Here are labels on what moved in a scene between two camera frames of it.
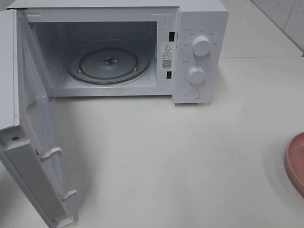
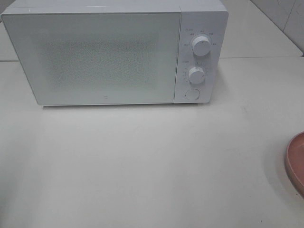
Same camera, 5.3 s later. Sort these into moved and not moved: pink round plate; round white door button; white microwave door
Moved: white microwave door
Not moved: pink round plate; round white door button
